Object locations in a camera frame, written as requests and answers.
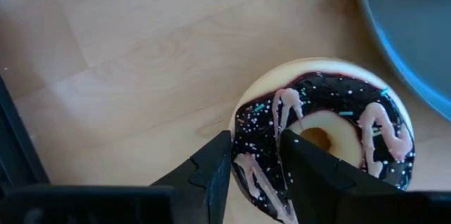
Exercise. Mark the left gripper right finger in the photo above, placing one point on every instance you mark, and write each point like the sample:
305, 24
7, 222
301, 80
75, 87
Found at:
317, 181

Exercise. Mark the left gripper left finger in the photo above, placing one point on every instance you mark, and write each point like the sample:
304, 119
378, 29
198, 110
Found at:
208, 181

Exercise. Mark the chocolate donut with pink drizzle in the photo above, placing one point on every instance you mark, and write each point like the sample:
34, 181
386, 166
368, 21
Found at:
317, 90

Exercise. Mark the grey woven round placemat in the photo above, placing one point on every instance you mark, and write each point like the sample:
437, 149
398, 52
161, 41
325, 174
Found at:
415, 23

